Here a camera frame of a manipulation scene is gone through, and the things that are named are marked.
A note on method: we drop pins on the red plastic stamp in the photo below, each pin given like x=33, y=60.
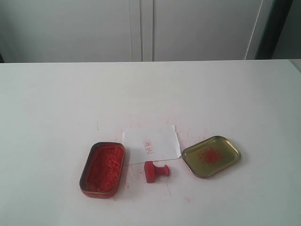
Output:
x=152, y=171

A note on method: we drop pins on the red ink pad tin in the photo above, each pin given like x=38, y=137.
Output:
x=103, y=169

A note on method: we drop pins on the white paper sheet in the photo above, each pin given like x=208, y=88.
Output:
x=151, y=144

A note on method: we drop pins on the gold tin lid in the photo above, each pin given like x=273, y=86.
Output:
x=210, y=156

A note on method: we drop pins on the grey cabinet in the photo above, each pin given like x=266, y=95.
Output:
x=36, y=31

